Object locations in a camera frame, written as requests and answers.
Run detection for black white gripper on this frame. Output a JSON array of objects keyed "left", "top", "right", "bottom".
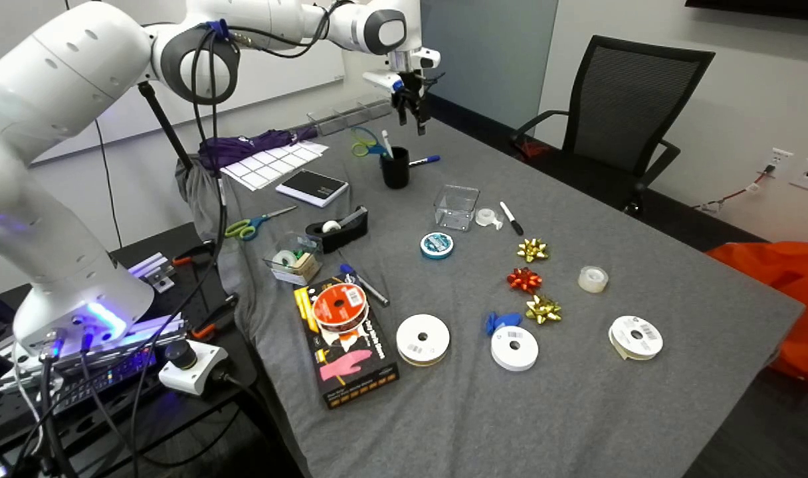
[{"left": 363, "top": 47, "right": 441, "bottom": 136}]

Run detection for black cup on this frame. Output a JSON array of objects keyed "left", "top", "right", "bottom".
[{"left": 379, "top": 145, "right": 409, "bottom": 189}]

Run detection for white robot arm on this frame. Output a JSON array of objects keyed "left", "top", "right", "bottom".
[{"left": 0, "top": 0, "right": 441, "bottom": 350}]

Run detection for white purple marker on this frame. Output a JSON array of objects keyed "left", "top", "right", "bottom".
[{"left": 379, "top": 129, "right": 393, "bottom": 158}]

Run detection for blue pen on cloth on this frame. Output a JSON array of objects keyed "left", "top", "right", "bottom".
[{"left": 409, "top": 153, "right": 441, "bottom": 168}]

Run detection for empty clear plastic box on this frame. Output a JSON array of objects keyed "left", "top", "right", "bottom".
[{"left": 437, "top": 182, "right": 479, "bottom": 231}]

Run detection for black white notebook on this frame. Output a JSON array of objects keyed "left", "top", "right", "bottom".
[{"left": 276, "top": 170, "right": 348, "bottom": 206}]

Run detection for small clear tape roll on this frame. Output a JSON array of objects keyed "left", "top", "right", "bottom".
[{"left": 476, "top": 206, "right": 502, "bottom": 231}]

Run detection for mints tin teal white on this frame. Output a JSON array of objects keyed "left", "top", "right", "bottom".
[{"left": 419, "top": 231, "right": 455, "bottom": 261}]

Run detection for black marker pen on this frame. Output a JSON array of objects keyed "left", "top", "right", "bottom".
[{"left": 500, "top": 202, "right": 524, "bottom": 237}]

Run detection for black tape dispenser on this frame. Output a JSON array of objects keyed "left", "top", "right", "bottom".
[{"left": 306, "top": 206, "right": 370, "bottom": 251}]

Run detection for blue capped marker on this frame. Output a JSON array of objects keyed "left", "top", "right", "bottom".
[{"left": 338, "top": 263, "right": 390, "bottom": 305}]

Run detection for gold gift bow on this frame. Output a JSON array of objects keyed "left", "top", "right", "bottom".
[
  {"left": 515, "top": 238, "right": 551, "bottom": 263},
  {"left": 526, "top": 295, "right": 564, "bottom": 327}
]

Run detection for purple cloth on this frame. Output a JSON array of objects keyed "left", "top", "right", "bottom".
[{"left": 199, "top": 128, "right": 320, "bottom": 170}]

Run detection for grey table cloth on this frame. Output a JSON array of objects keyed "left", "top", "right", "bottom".
[{"left": 216, "top": 111, "right": 806, "bottom": 478}]

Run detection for green blue scissors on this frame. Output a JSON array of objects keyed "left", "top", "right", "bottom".
[{"left": 224, "top": 206, "right": 292, "bottom": 241}]

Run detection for red gift bow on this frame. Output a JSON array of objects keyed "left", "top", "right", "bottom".
[{"left": 508, "top": 267, "right": 542, "bottom": 293}]

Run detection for red ribbon spool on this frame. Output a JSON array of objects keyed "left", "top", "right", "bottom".
[{"left": 313, "top": 282, "right": 366, "bottom": 328}]

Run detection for black office chair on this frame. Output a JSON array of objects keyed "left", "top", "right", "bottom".
[{"left": 510, "top": 31, "right": 718, "bottom": 213}]

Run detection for blue ribbon bow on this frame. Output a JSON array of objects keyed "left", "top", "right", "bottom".
[{"left": 483, "top": 311, "right": 524, "bottom": 336}]

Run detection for white ribbon spool large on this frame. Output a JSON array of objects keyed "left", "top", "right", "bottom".
[{"left": 395, "top": 312, "right": 451, "bottom": 367}]

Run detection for white ribbon spool small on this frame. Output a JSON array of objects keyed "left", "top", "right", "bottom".
[{"left": 488, "top": 327, "right": 540, "bottom": 371}]

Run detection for white ribbon spool right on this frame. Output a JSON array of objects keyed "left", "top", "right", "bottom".
[{"left": 609, "top": 316, "right": 664, "bottom": 360}]

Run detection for white power strip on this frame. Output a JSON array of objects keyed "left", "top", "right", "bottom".
[{"left": 156, "top": 339, "right": 229, "bottom": 396}]

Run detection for orange fabric bag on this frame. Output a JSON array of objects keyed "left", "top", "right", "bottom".
[{"left": 713, "top": 241, "right": 808, "bottom": 383}]

